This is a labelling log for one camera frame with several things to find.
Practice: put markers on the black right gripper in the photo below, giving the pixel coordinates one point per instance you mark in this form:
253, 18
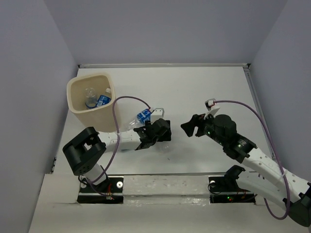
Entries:
196, 120

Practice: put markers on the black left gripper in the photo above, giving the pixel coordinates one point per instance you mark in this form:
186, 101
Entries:
165, 137

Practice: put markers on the blue label bottle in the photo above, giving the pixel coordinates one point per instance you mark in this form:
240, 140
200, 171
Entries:
138, 120
105, 98

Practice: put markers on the clear bottle without label top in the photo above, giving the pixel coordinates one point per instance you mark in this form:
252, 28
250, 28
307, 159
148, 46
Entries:
91, 98

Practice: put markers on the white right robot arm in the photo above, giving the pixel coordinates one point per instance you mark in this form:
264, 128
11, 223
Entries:
258, 172

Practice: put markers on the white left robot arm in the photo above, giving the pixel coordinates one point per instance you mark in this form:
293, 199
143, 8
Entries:
84, 150

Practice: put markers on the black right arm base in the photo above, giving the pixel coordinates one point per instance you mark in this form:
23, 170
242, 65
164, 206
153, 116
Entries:
224, 189

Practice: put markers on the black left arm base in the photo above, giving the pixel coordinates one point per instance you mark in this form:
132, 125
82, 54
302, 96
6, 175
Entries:
108, 192

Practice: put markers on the beige plastic bin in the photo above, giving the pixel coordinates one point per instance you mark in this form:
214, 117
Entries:
101, 118

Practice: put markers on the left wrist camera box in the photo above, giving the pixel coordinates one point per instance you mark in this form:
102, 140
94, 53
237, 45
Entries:
156, 114

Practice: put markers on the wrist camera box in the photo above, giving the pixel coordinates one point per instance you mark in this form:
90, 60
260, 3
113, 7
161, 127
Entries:
156, 114
212, 108

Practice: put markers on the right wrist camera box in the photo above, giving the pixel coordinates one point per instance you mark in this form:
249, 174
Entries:
212, 108

